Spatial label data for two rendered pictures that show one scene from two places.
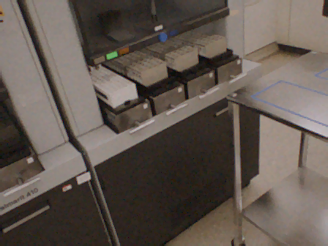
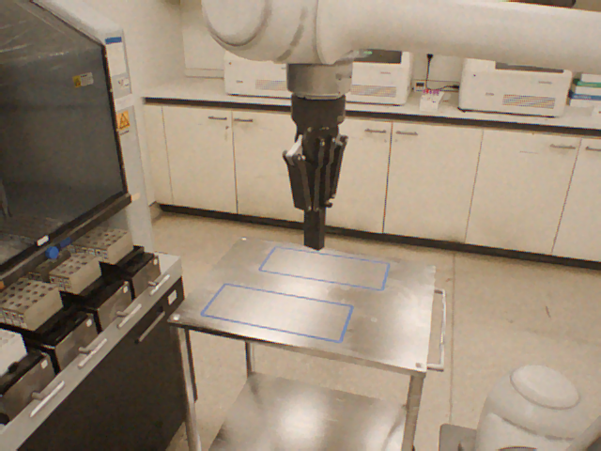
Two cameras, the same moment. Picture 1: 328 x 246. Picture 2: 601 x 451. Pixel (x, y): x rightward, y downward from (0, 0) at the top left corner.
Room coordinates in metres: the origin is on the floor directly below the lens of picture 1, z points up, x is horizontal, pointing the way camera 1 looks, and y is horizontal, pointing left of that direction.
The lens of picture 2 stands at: (0.03, 0.18, 1.52)
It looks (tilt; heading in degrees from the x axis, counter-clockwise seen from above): 26 degrees down; 318
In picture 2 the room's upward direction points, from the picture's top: straight up
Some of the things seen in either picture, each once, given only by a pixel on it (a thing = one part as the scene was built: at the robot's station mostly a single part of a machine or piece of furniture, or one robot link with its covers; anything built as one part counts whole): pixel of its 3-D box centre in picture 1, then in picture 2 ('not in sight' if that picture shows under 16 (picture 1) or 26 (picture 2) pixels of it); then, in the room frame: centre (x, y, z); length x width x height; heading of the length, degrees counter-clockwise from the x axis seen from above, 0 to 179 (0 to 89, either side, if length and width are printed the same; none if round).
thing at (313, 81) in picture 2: not in sight; (318, 72); (0.50, -0.29, 1.42); 0.09 x 0.09 x 0.06
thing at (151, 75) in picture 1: (153, 74); (40, 308); (1.11, 0.01, 0.85); 0.12 x 0.02 x 0.06; 121
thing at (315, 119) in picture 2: not in sight; (317, 126); (0.50, -0.29, 1.35); 0.08 x 0.07 x 0.09; 98
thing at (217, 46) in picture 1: (214, 47); (117, 248); (1.26, -0.25, 0.85); 0.12 x 0.02 x 0.06; 120
